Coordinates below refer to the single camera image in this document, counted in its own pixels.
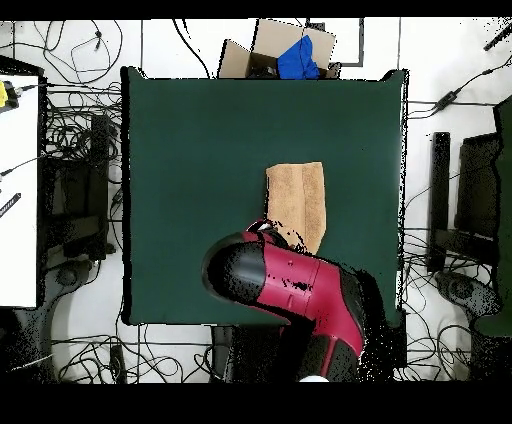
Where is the orange terry towel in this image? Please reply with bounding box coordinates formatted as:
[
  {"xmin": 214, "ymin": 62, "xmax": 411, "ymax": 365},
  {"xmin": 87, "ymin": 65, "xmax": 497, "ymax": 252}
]
[{"xmin": 264, "ymin": 161, "xmax": 327, "ymax": 255}]

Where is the dark green table cloth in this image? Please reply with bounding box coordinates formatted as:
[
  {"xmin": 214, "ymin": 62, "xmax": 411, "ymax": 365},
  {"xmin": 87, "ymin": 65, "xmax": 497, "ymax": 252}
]
[{"xmin": 120, "ymin": 66, "xmax": 410, "ymax": 326}]

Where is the black equipment stand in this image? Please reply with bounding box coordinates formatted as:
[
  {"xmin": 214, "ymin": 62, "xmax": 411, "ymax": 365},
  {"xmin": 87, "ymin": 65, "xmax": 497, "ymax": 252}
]
[{"xmin": 39, "ymin": 113, "xmax": 112, "ymax": 261}]

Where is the blue cloth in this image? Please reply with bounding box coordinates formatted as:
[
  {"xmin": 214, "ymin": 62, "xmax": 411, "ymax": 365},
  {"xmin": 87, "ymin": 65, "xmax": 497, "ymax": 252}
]
[{"xmin": 276, "ymin": 34, "xmax": 321, "ymax": 80}]

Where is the black box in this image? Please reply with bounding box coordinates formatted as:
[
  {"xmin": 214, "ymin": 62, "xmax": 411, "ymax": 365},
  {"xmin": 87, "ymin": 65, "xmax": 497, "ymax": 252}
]
[{"xmin": 389, "ymin": 311, "xmax": 408, "ymax": 369}]

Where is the brown cardboard box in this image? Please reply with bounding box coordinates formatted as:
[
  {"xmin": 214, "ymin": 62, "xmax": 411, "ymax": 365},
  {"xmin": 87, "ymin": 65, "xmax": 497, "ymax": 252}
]
[{"xmin": 217, "ymin": 18, "xmax": 342, "ymax": 80}]

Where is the black power strip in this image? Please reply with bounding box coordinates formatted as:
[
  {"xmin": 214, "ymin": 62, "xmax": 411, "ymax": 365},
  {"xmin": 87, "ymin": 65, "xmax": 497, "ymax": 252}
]
[{"xmin": 109, "ymin": 344, "xmax": 127, "ymax": 383}]

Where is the black power adapter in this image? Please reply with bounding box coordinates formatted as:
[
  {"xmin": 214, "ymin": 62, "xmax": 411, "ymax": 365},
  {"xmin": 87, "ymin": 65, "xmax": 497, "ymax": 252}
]
[{"xmin": 433, "ymin": 89, "xmax": 462, "ymax": 114}]

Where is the white table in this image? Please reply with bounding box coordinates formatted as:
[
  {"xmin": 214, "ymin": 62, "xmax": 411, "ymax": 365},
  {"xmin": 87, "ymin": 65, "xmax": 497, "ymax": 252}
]
[{"xmin": 0, "ymin": 73, "xmax": 41, "ymax": 309}]

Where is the dark green draped cloth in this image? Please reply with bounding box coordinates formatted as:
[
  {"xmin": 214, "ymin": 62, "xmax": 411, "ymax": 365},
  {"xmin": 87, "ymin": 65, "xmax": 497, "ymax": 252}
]
[{"xmin": 473, "ymin": 97, "xmax": 512, "ymax": 337}]

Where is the black bar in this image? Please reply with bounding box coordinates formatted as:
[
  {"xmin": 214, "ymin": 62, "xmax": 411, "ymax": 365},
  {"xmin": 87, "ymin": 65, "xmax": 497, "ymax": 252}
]
[{"xmin": 0, "ymin": 192, "xmax": 22, "ymax": 219}]

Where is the yellow black tool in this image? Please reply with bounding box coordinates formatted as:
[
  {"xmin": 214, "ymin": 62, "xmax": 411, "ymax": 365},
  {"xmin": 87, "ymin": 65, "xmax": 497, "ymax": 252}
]
[{"xmin": 0, "ymin": 80, "xmax": 20, "ymax": 110}]

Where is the black rod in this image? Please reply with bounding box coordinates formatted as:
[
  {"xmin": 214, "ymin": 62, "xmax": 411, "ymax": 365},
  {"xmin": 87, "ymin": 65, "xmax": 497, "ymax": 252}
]
[{"xmin": 482, "ymin": 23, "xmax": 512, "ymax": 52}]

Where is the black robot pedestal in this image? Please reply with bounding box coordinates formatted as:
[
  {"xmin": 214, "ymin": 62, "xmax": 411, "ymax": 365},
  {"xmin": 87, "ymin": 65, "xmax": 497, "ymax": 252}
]
[{"xmin": 210, "ymin": 324, "xmax": 293, "ymax": 383}]

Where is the black upright post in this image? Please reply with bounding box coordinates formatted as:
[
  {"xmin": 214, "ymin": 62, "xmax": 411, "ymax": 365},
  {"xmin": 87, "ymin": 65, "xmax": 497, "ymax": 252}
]
[{"xmin": 426, "ymin": 131, "xmax": 451, "ymax": 273}]

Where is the black floor frame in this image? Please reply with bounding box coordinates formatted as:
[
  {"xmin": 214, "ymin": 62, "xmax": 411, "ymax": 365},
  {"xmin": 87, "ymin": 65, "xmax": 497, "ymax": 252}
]
[{"xmin": 305, "ymin": 17, "xmax": 365, "ymax": 68}]

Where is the black cable tangle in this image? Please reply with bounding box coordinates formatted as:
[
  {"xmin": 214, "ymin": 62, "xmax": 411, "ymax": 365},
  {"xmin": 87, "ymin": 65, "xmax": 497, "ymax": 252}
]
[
  {"xmin": 401, "ymin": 227, "xmax": 475, "ymax": 381},
  {"xmin": 42, "ymin": 81, "xmax": 122, "ymax": 165}
]

